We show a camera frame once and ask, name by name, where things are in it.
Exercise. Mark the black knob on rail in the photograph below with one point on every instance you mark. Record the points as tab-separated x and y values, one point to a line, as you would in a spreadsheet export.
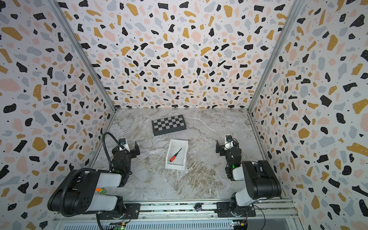
198	207

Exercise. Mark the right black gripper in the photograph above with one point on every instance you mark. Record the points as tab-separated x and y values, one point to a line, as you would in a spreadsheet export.
227	150

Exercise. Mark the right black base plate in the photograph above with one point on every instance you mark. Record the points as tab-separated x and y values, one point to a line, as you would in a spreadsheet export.
230	209

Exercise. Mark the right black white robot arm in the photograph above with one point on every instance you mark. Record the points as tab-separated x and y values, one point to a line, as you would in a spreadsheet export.
261	182

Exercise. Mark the red black screwdriver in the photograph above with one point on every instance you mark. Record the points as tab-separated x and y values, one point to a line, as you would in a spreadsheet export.
173	157

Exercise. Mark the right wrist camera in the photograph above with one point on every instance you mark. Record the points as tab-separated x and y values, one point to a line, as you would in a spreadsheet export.
228	142

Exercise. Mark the aluminium mounting rail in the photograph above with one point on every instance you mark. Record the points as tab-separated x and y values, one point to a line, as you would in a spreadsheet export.
272	214

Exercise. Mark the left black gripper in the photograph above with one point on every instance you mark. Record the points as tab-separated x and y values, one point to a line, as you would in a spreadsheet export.
137	149

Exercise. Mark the white plastic bin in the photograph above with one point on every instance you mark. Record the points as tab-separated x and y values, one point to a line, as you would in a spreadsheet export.
179	162

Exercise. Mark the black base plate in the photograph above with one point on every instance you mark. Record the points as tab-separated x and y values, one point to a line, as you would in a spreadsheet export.
127	211
230	209

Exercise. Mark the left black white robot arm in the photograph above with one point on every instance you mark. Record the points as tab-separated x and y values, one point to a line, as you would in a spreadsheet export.
78	193

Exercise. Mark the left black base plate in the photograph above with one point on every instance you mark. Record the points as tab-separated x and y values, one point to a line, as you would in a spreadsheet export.
127	211

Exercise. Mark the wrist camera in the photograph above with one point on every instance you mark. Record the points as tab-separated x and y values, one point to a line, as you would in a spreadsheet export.
228	142
123	142

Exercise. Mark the black white chessboard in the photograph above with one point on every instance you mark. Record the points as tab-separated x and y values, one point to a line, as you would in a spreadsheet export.
168	125

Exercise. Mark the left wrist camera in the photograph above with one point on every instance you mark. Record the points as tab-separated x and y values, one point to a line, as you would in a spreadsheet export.
123	142

